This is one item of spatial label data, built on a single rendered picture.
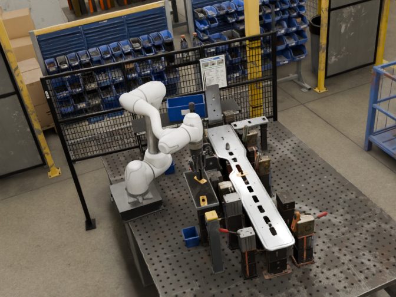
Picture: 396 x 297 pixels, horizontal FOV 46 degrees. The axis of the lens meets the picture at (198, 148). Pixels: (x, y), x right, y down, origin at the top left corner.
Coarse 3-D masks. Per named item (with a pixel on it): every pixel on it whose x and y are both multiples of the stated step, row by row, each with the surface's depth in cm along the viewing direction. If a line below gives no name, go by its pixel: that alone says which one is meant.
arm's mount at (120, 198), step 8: (120, 184) 350; (152, 184) 348; (112, 192) 343; (120, 192) 343; (152, 192) 341; (120, 200) 335; (144, 200) 334; (152, 200) 334; (160, 200) 334; (120, 208) 329; (128, 208) 329; (136, 208) 329; (144, 208) 333; (152, 208) 336; (160, 208) 340; (120, 216) 336; (128, 216) 331; (136, 216) 334
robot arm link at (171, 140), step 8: (136, 104) 285; (144, 104) 283; (136, 112) 286; (144, 112) 282; (152, 112) 276; (152, 120) 269; (160, 120) 271; (152, 128) 265; (160, 128) 260; (168, 128) 254; (160, 136) 252; (168, 136) 247; (176, 136) 247; (184, 136) 250; (160, 144) 246; (168, 144) 245; (176, 144) 246; (184, 144) 251; (168, 152) 247
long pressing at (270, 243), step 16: (208, 128) 370; (224, 128) 366; (224, 144) 348; (240, 144) 345; (240, 160) 329; (240, 176) 314; (256, 176) 313; (240, 192) 300; (256, 192) 299; (256, 208) 286; (272, 208) 285; (256, 224) 275; (272, 224) 273; (272, 240) 263; (288, 240) 261
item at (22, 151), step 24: (0, 24) 415; (0, 48) 427; (0, 72) 439; (0, 96) 449; (24, 96) 456; (0, 120) 462; (24, 120) 472; (0, 144) 475; (24, 144) 487; (0, 168) 490; (24, 168) 500
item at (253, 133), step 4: (248, 132) 352; (252, 132) 350; (248, 136) 348; (252, 136) 349; (256, 136) 350; (248, 140) 350; (252, 140) 351; (256, 140) 352; (248, 144) 352; (252, 144) 353; (256, 144) 354
